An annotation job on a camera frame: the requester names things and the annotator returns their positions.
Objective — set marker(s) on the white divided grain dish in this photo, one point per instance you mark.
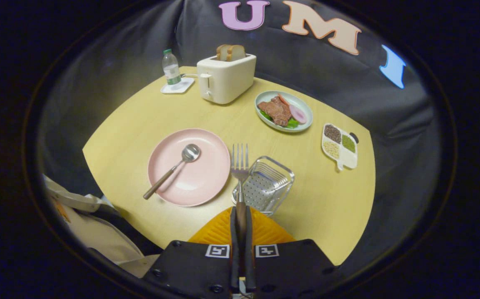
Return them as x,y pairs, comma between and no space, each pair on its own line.
349,160

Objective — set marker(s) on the brown cooked meat slice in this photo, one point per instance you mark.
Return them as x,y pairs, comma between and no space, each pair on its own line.
276,111

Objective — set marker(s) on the white square coaster tray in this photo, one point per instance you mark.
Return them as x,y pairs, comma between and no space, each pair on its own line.
186,85

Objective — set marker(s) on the cream white toaster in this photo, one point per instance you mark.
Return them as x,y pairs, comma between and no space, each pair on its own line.
227,81

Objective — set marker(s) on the toast bread slice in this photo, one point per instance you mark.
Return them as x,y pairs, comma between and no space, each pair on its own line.
222,52
237,52

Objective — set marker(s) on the clear plastic water bottle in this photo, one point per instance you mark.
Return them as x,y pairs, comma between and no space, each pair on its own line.
171,68

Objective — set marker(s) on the pink onion slice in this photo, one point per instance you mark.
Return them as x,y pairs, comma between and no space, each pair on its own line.
298,114

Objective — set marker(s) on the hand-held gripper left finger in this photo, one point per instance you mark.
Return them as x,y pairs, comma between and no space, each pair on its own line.
235,249

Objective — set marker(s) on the person's white jacket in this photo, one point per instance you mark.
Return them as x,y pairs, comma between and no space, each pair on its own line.
99,236

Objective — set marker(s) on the red tomato slice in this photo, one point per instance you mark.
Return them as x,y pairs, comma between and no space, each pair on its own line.
282,99

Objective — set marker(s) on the pink round plate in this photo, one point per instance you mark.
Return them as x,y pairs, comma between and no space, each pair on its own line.
198,182

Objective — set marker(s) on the green lettuce leaf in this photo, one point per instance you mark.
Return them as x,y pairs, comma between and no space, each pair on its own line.
292,123

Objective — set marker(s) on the pale green food plate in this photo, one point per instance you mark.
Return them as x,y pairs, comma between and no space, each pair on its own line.
302,104

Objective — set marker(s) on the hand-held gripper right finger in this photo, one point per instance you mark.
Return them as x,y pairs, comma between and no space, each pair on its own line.
249,249

